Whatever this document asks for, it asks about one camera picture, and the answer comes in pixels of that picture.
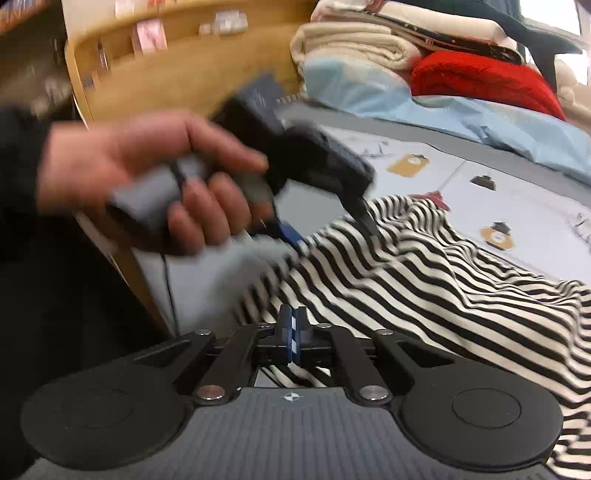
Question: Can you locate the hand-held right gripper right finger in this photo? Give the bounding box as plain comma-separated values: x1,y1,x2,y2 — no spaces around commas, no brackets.
294,306,457,408

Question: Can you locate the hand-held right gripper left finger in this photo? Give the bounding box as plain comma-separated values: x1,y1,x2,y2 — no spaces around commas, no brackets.
134,305,294,408

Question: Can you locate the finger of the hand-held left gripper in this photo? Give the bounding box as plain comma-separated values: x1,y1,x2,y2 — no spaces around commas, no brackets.
256,216,306,247
341,193,380,241

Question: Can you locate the black white striped shirt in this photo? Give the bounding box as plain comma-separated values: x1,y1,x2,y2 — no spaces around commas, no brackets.
233,194,591,480

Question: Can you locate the person's left forearm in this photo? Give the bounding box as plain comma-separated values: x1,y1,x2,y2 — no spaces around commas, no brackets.
0,104,58,222

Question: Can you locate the person's left hand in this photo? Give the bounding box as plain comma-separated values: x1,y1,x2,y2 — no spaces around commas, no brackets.
38,110,274,256

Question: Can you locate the cream folded blanket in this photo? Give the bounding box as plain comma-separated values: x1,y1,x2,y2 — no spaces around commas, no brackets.
290,22,422,71
311,0,525,58

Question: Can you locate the light blue blanket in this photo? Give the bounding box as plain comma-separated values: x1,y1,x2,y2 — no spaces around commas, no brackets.
299,58,591,186

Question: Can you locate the deer printed bed sheet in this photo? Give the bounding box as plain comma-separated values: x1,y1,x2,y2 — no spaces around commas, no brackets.
134,113,591,337

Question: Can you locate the wooden headboard shelf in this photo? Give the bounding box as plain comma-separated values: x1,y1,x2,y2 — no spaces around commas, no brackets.
64,0,321,335

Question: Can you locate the small white box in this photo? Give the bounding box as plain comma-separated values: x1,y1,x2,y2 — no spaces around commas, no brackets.
211,11,250,37

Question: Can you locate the red blanket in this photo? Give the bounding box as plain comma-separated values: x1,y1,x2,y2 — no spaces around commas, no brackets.
410,51,568,121

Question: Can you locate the pink card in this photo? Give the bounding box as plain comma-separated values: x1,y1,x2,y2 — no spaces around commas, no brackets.
131,19,168,55

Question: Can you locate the person's black clothing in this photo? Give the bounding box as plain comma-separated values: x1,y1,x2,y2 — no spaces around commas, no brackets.
0,210,178,480

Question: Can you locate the black cable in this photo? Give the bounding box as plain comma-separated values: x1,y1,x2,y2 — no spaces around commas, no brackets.
159,247,181,340

